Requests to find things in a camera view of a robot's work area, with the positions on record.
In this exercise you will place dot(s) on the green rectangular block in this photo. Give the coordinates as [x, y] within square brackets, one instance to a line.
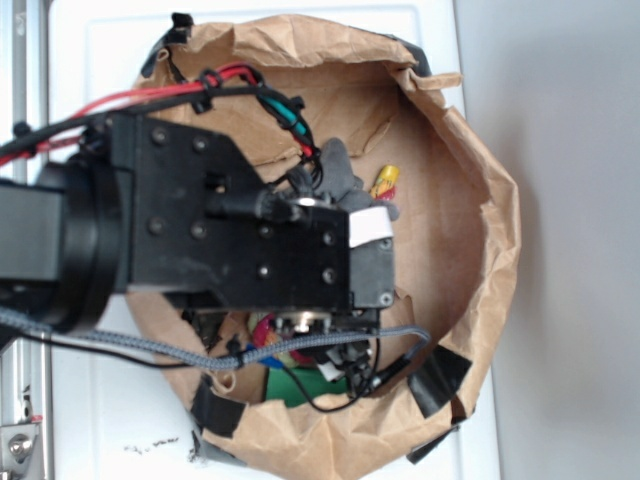
[281, 386]

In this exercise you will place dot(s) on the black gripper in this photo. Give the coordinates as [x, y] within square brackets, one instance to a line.
[203, 228]

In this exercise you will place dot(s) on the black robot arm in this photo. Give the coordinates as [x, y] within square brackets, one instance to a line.
[76, 210]

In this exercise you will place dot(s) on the grey plush elephant toy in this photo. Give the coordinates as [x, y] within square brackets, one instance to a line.
[341, 184]

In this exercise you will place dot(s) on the aluminium frame rail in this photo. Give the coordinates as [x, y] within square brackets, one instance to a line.
[26, 406]

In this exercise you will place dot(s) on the brown paper bag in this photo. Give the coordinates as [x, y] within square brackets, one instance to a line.
[457, 245]

